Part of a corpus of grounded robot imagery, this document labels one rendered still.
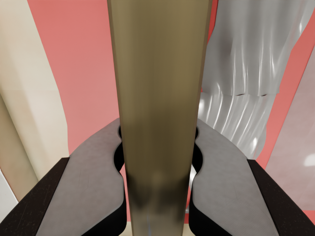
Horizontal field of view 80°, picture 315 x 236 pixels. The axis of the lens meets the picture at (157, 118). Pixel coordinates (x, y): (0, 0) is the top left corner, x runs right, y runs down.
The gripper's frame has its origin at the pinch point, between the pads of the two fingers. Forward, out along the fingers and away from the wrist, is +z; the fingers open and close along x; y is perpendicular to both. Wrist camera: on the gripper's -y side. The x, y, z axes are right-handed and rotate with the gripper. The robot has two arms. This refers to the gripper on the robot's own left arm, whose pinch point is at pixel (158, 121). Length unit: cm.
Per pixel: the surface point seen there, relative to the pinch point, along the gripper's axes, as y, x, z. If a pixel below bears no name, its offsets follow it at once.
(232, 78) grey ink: -1.5, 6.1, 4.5
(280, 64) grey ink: -2.6, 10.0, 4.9
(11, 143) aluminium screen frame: 5.3, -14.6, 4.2
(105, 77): -1.3, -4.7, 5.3
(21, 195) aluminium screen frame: 11.0, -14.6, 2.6
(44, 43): -4.0, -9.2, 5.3
